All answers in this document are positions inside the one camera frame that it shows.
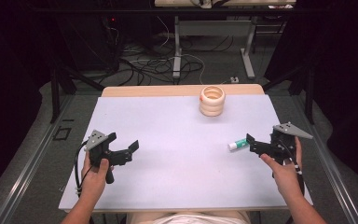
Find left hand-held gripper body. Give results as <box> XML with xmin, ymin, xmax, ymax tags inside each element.
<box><xmin>83</xmin><ymin>129</ymin><xmax>134</xmax><ymax>185</ymax></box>

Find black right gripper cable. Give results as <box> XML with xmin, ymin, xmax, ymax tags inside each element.
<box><xmin>278</xmin><ymin>140</ymin><xmax>306</xmax><ymax>198</ymax></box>

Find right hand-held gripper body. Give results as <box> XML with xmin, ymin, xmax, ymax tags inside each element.
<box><xmin>269</xmin><ymin>121</ymin><xmax>314</xmax><ymax>166</ymax></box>

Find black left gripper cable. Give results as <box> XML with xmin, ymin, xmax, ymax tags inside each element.
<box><xmin>74</xmin><ymin>139</ymin><xmax>95</xmax><ymax>198</ymax></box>

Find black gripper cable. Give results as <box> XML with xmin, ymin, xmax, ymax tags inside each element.
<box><xmin>74</xmin><ymin>139</ymin><xmax>95</xmax><ymax>198</ymax></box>
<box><xmin>278</xmin><ymin>140</ymin><xmax>306</xmax><ymax>198</ymax></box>

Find white metal desk frame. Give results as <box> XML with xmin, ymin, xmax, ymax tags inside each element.
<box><xmin>172</xmin><ymin>15</ymin><xmax>257</xmax><ymax>80</ymax></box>

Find white table mat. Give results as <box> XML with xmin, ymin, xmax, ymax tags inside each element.
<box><xmin>58</xmin><ymin>94</ymin><xmax>314</xmax><ymax>213</ymax></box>

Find person's light clothing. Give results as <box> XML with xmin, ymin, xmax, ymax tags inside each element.
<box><xmin>126</xmin><ymin>210</ymin><xmax>252</xmax><ymax>224</ymax></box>

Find cream ringed round holder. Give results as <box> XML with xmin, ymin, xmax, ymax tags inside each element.
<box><xmin>199</xmin><ymin>85</ymin><xmax>227</xmax><ymax>118</ymax></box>

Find black metal stand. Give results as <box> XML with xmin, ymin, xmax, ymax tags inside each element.
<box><xmin>261</xmin><ymin>60</ymin><xmax>317</xmax><ymax>126</ymax></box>
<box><xmin>49</xmin><ymin>60</ymin><xmax>106</xmax><ymax>124</ymax></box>

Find aluminium floor rail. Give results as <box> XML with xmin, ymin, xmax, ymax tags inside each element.
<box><xmin>0</xmin><ymin>92</ymin><xmax>76</xmax><ymax>224</ymax></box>
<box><xmin>288</xmin><ymin>92</ymin><xmax>358</xmax><ymax>224</ymax></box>

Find dark equipment rack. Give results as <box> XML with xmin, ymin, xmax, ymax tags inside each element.
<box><xmin>69</xmin><ymin>13</ymin><xmax>123</xmax><ymax>73</ymax></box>

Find tangle of floor cables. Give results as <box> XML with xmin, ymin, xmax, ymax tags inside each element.
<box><xmin>103</xmin><ymin>17</ymin><xmax>236</xmax><ymax>87</ymax></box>

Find person's left hand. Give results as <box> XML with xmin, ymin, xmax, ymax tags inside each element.
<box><xmin>79</xmin><ymin>150</ymin><xmax>115</xmax><ymax>201</ymax></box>

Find white and green glue stick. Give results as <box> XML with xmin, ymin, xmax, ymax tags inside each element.
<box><xmin>227</xmin><ymin>138</ymin><xmax>250</xmax><ymax>152</ymax></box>

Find person's right hand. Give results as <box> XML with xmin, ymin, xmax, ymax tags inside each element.
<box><xmin>259</xmin><ymin>135</ymin><xmax>305</xmax><ymax>202</ymax></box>

